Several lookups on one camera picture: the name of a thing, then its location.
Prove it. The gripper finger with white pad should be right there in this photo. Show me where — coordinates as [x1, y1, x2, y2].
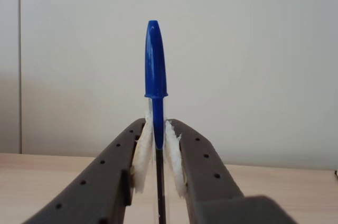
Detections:
[163, 118, 298, 224]
[23, 110, 154, 224]

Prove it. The clear ballpoint pen blue cap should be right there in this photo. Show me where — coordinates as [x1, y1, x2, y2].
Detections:
[144, 20, 170, 224]

